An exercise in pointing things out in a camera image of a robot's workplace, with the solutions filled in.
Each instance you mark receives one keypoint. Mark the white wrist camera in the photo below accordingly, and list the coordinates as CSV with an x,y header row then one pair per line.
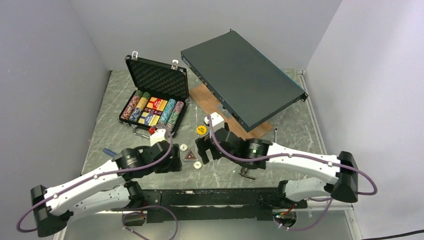
x,y
157,135
215,120

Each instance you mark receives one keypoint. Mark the dark rack server unit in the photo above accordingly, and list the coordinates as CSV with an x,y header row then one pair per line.
x,y
246,83

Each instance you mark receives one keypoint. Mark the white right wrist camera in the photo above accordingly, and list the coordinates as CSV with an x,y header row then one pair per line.
x,y
215,120

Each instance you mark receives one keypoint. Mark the yellow round button chip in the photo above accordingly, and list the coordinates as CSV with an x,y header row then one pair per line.
x,y
201,130

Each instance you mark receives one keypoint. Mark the yellow blue chip row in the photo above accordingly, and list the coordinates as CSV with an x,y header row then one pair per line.
x,y
135,115

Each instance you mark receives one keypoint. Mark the black poker chip case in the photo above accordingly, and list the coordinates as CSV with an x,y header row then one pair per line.
x,y
162,80

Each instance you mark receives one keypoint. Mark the playing card deck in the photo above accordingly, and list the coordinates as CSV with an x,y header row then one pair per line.
x,y
157,104
148,119

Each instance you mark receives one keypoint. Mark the upper playing card deck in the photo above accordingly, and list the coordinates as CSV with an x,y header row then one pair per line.
x,y
157,104

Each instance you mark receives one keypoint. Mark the small silver wrench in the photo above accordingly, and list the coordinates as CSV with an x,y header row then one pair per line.
x,y
275,134

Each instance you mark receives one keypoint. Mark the white poker chip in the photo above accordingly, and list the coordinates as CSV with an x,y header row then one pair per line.
x,y
183,147
197,165

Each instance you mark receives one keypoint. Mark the lower playing card deck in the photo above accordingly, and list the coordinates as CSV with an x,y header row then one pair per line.
x,y
148,119

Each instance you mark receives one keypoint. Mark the metal clamp tool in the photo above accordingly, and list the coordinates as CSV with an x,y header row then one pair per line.
x,y
244,173

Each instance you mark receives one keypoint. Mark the wooden board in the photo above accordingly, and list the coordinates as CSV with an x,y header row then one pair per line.
x,y
210,104

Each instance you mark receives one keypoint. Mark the red triangular token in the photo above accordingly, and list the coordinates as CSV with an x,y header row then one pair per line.
x,y
190,156

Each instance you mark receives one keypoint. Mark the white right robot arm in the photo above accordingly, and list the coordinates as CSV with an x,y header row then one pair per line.
x,y
334,176

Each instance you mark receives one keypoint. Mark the purple green chip row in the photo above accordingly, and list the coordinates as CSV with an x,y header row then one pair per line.
x,y
174,116

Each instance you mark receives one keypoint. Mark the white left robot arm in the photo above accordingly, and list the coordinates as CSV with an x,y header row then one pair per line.
x,y
111,186

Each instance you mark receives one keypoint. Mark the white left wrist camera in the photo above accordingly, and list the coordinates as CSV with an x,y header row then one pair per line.
x,y
157,135

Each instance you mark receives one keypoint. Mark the blue red screwdriver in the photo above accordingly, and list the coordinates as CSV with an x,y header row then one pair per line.
x,y
109,152

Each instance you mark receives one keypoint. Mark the teal poker chip row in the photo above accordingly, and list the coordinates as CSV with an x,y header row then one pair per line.
x,y
167,112

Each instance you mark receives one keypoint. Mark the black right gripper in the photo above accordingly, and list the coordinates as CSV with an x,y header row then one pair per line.
x,y
203,144

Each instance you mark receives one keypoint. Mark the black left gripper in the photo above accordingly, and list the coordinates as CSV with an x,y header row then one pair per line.
x,y
172,164

